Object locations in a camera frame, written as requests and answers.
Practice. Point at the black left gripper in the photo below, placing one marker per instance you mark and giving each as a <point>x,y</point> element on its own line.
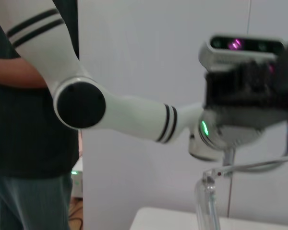
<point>242,88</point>

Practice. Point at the white box with green light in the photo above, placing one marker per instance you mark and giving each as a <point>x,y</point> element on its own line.
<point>78,187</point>

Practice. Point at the person in dark green shirt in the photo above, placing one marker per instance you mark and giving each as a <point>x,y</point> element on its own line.
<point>26,131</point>

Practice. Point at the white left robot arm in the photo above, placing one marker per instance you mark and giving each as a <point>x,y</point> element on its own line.
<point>134,112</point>

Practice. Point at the clear white glasses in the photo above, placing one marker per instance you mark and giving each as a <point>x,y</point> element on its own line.
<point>207,191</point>

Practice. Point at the forearm of dark-shirted person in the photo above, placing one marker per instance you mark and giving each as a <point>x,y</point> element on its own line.
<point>14,74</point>

